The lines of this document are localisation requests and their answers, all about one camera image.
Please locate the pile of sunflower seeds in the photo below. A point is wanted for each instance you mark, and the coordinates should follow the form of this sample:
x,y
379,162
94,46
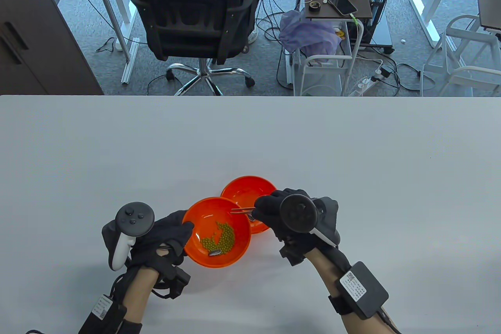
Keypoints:
x,y
214,253

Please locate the black smartphone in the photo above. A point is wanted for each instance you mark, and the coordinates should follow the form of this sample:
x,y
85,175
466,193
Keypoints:
x,y
343,3

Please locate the black office chair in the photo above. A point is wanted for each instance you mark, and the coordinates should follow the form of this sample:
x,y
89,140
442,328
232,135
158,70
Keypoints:
x,y
195,17

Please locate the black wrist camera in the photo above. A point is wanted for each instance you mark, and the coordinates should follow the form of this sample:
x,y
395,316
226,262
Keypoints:
x,y
293,255
176,281

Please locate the black wrist sensor box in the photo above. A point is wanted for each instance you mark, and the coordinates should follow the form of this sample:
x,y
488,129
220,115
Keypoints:
x,y
111,320
366,291

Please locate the purple cloth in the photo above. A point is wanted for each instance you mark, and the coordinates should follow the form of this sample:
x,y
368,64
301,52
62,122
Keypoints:
x,y
309,34

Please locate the white desk frame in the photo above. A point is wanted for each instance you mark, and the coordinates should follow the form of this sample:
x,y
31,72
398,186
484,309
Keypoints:
x,y
125,28

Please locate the white metal chair frame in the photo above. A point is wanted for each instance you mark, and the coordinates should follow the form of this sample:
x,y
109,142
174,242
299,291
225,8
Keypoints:
x,y
473,36

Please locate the person's right hand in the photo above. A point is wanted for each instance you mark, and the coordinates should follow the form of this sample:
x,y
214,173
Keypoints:
x,y
266,206

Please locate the brown cabinet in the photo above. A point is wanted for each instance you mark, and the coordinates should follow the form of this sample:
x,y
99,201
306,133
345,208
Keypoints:
x,y
31,36

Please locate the black tape roll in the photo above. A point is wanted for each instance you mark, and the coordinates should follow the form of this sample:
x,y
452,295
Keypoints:
x,y
310,6

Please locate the white power strip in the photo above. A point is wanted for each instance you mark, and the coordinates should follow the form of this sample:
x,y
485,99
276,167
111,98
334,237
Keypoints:
x,y
362,85

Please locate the person's left hand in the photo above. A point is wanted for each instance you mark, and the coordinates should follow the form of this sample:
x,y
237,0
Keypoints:
x,y
166,230

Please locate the grey tracking controller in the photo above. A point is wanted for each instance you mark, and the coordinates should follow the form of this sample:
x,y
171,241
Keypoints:
x,y
133,217
297,214

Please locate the metal tweezers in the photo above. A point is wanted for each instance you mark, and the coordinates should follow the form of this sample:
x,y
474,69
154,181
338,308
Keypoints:
x,y
242,210

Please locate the white desk leg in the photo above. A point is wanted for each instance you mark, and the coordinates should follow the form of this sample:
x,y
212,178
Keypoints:
x,y
424,17

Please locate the pile of green beans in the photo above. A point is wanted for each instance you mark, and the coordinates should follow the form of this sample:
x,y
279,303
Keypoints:
x,y
225,236

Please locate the person's right forearm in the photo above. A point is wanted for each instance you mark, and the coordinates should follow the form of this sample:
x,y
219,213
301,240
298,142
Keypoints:
x,y
323,275

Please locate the yellow packet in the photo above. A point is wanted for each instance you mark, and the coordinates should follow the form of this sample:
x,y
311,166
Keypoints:
x,y
339,32

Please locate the orange plastic bowl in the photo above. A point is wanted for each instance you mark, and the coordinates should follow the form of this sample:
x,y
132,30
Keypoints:
x,y
242,189
207,212

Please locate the person's left forearm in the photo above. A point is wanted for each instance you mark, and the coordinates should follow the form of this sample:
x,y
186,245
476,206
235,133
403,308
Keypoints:
x,y
139,295

